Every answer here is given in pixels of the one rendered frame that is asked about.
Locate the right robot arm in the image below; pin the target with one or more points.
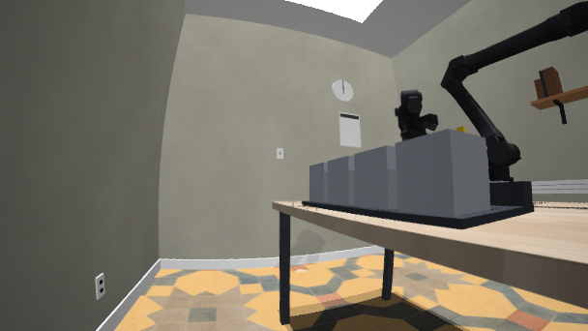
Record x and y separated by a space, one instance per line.
412 107

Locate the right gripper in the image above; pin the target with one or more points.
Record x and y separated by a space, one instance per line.
411 134

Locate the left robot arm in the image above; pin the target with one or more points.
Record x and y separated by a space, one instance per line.
501 154

